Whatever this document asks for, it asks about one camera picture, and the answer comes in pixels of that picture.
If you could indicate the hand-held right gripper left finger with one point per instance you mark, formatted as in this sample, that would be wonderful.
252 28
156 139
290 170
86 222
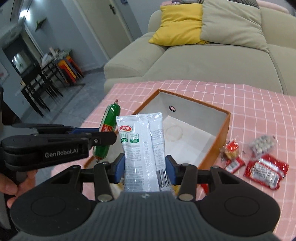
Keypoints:
120 166

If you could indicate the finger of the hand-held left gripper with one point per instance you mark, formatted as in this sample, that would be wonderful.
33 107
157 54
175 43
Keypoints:
104 138
85 131

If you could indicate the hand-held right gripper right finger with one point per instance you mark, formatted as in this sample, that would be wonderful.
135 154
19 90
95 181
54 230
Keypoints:
170 166

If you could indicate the green sausage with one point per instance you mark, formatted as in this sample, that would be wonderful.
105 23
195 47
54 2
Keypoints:
111 115

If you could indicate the white sachet packet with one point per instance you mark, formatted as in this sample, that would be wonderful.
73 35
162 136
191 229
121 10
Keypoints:
141 150

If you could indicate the orange cardboard box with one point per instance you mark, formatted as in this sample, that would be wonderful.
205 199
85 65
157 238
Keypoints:
219 143

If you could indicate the pastry packet with red label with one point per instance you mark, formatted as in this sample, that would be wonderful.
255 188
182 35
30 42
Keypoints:
231 148

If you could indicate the small red snack packet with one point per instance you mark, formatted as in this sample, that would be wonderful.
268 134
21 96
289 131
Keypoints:
234 165

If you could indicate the large red snack packet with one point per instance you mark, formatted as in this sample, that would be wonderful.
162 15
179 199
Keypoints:
266 171

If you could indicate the clear bean packet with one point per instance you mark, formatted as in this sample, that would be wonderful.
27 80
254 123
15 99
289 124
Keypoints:
263 142

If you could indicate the person's left hand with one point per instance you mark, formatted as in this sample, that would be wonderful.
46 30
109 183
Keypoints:
9 183

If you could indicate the stack of colourful stools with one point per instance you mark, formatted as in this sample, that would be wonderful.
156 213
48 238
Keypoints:
69 69

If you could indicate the black dining table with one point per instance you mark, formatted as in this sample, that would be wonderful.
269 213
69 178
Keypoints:
34 78

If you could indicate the pink checkered tablecloth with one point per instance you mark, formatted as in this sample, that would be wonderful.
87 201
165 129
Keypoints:
254 111

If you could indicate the white door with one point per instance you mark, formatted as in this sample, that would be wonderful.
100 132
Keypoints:
111 30

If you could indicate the beige sofa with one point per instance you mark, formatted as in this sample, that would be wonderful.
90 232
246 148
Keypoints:
208 62

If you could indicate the yellow pillow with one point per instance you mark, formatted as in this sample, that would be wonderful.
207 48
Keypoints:
178 25

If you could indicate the flat pink box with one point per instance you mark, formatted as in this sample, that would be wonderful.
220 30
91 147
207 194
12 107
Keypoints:
170 3

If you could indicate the beige pillow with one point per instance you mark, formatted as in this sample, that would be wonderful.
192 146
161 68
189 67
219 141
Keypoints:
231 23

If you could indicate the grey plush toy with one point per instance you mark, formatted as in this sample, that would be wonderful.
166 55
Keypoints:
189 1

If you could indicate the grey checkered pillow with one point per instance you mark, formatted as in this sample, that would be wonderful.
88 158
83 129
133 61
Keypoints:
253 2

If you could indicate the pink cushion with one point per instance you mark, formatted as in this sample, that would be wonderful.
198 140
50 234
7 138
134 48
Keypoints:
272 5

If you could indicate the green wall shelf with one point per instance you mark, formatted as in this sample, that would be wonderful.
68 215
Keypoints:
40 24

